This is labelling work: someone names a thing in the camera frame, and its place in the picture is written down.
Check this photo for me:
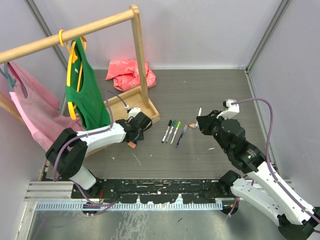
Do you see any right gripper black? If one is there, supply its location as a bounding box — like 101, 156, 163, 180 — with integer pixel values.
196, 109, 231, 154

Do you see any short white pen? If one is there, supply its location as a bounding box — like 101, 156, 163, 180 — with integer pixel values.
195, 107, 202, 128

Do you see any white pen black tip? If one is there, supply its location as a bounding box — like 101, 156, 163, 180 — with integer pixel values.
161, 125, 170, 143

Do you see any blue pen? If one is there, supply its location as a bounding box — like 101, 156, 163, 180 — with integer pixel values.
175, 129, 186, 148

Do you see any long white green pen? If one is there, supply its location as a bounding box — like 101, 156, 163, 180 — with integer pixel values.
165, 126, 174, 143

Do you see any white pen green tip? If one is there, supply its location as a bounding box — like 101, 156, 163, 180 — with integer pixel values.
170, 127, 179, 145

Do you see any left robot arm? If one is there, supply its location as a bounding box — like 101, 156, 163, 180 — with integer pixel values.
45, 108, 152, 198

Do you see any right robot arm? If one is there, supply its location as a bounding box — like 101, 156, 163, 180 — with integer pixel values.
196, 110, 320, 240

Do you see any grey pencil orange tip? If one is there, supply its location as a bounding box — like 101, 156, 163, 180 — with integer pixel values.
188, 123, 199, 129

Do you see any orange eraser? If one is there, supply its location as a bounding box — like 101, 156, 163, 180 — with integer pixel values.
127, 141, 136, 149

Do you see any wooden clothes rack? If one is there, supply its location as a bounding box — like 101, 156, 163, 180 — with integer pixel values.
0, 4, 160, 158

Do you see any red patterned cloth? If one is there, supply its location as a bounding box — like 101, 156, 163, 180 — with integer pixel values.
104, 58, 157, 92

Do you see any green tank top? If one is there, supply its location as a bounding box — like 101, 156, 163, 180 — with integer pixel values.
65, 36, 111, 130

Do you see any yellow plastic hanger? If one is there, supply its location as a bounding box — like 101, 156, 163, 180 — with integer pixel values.
58, 29, 88, 121

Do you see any pink shirt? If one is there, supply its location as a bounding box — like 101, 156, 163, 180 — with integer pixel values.
7, 61, 85, 151

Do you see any grey blue hanger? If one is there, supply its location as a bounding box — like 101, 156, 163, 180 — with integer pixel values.
0, 62, 28, 98

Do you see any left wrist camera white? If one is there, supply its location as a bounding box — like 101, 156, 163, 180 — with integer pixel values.
124, 105, 141, 120

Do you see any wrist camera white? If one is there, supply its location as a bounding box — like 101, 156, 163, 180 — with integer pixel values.
124, 105, 141, 120
216, 99, 240, 119

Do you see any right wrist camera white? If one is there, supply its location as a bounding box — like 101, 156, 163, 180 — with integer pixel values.
216, 99, 240, 119

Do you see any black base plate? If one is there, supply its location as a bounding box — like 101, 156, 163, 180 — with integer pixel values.
83, 178, 235, 204

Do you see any white cable duct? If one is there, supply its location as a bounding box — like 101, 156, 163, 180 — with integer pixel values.
35, 199, 223, 212

